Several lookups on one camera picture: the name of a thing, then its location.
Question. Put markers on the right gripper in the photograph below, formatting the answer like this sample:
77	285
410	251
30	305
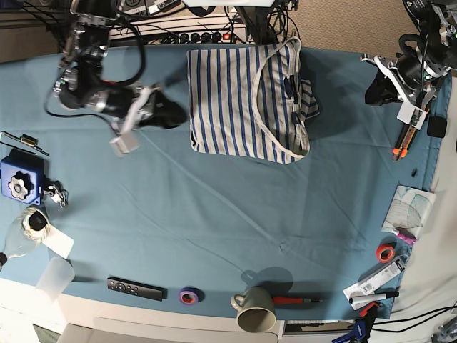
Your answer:
165	114

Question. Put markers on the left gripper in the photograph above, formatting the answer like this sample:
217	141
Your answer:
409	80

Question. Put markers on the blue white striped T-shirt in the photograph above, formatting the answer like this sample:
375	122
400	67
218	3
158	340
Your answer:
250	101

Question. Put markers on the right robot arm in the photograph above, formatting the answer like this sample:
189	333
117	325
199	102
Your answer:
124	106

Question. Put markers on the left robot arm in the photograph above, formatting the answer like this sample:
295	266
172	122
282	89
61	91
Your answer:
436	36

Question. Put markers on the orange black utility knife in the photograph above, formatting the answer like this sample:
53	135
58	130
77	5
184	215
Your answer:
404	140

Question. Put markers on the black square box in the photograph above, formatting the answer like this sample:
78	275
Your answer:
437	127

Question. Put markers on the black power strip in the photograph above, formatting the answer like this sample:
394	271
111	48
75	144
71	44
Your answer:
205	37

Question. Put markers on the blue table cloth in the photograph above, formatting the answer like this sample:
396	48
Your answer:
170	217

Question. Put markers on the leaf patterned paper roll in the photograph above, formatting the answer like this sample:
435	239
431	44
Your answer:
409	210

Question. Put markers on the small white keyring gadget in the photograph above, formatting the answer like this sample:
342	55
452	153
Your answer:
57	195

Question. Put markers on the metal rod with spring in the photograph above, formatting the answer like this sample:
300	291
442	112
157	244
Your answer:
29	142

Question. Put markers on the purple small tube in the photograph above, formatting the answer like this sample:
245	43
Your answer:
404	236

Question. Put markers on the blue box with knob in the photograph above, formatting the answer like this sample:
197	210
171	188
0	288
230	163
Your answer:
22	179

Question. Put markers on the orange tape roll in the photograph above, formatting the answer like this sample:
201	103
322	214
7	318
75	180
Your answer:
385	253

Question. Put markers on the white paper card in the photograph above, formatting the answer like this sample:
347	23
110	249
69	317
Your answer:
58	242

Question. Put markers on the clear plastic bottle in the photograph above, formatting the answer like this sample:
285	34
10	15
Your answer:
25	234

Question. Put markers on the black remote control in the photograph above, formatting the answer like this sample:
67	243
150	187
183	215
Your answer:
136	289

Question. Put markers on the purple tape roll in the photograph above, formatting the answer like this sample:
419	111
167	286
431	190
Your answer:
189	295

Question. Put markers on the translucent plastic cup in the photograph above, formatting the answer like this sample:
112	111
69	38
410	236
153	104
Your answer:
57	276

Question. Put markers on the white packaged item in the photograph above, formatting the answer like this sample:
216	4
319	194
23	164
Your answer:
368	285

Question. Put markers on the black marker pen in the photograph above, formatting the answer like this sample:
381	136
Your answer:
373	297

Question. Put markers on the grey ceramic mug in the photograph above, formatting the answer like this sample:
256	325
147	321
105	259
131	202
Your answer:
255	310

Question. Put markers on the blue black bar clamp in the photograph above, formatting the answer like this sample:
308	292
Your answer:
361	329

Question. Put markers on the red handled screwdriver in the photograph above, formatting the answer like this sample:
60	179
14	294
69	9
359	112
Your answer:
294	300

